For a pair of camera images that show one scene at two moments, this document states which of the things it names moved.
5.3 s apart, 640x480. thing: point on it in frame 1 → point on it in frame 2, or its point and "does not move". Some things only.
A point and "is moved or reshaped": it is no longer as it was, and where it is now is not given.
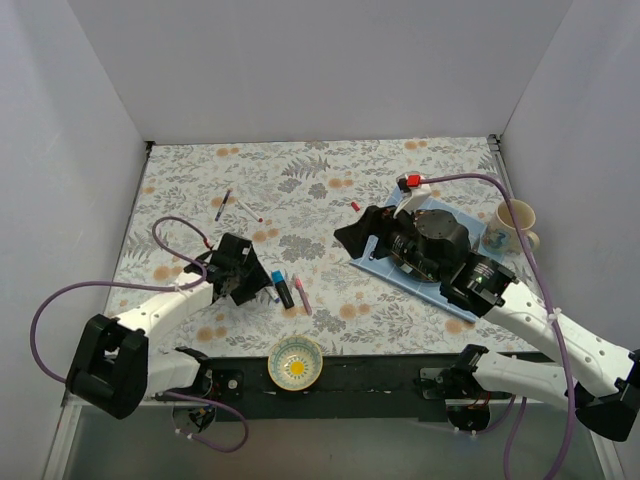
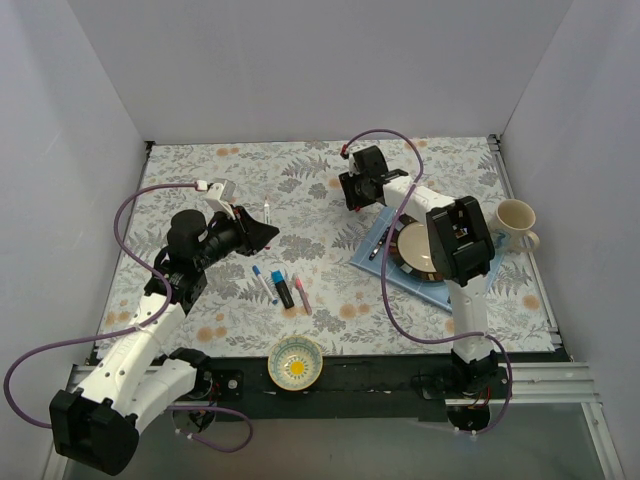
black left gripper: (239, 272) → (242, 230)
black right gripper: (376, 235) → (351, 189)
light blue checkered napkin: (381, 265) does not move
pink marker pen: (299, 285) does not move
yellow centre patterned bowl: (295, 363) does not move
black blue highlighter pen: (279, 281) does not move
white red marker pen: (253, 214) is moved or reshaped
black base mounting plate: (354, 386) does not move
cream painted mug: (500, 237) does not move
